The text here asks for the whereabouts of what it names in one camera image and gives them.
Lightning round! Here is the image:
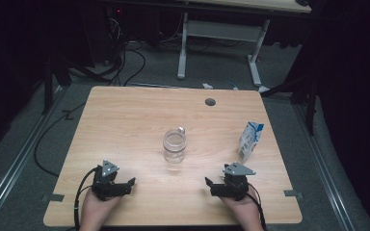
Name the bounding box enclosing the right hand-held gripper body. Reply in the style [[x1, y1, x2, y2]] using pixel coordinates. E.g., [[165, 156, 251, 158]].
[[220, 161, 257, 202]]

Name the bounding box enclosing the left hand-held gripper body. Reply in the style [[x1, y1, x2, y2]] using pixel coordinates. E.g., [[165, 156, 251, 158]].
[[91, 159, 123, 202]]

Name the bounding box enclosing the white and blue bag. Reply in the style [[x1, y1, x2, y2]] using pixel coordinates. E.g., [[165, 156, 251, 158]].
[[237, 121, 265, 165]]

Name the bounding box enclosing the clear glass jar with lid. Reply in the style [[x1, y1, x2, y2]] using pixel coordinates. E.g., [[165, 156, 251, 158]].
[[162, 126, 188, 165]]

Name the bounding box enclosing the person's right hand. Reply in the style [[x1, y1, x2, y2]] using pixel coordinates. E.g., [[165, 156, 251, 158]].
[[219, 189, 263, 224]]

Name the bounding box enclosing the person's left hand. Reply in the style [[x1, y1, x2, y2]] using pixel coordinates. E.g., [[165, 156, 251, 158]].
[[80, 191, 123, 224]]

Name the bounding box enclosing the grey tape piece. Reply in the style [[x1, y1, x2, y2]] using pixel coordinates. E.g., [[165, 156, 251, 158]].
[[283, 189, 304, 198], [41, 192, 66, 203]]

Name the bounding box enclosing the black metal stand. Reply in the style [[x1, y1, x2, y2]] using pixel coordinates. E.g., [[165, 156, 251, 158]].
[[40, 55, 74, 116], [262, 72, 320, 137]]

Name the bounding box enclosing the black computer tower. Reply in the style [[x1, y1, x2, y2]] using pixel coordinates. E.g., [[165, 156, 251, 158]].
[[79, 5, 127, 65]]

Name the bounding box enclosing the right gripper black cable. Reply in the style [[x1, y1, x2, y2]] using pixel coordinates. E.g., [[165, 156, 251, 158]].
[[246, 182, 268, 231]]

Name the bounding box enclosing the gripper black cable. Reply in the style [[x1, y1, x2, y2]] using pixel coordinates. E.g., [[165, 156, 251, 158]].
[[246, 182, 268, 231], [73, 167, 100, 231]]

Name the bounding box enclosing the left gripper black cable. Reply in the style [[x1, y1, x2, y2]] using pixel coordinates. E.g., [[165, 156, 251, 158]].
[[73, 167, 100, 231]]

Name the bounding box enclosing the black floor cable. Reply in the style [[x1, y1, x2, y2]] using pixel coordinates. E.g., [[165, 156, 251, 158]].
[[33, 101, 89, 178], [121, 47, 147, 88]]

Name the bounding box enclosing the metal floor rail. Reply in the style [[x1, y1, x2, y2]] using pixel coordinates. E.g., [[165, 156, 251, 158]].
[[292, 101, 357, 231], [0, 86, 67, 226]]

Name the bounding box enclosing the white-frame desk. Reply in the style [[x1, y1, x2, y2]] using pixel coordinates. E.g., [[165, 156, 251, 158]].
[[175, 0, 312, 89]]

